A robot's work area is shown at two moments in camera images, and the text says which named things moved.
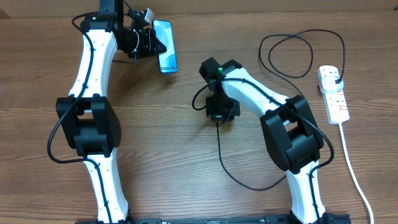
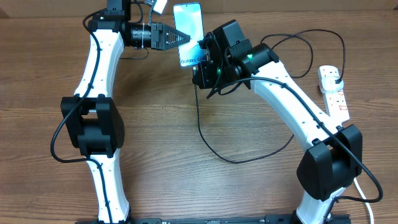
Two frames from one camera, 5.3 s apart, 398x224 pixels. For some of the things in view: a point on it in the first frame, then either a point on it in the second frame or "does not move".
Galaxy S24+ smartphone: (166, 60) -> (188, 18)
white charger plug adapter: (328, 85) does not move
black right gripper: (219, 117) -> (206, 81)
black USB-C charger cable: (285, 81) -> (292, 135)
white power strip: (334, 102) does not move
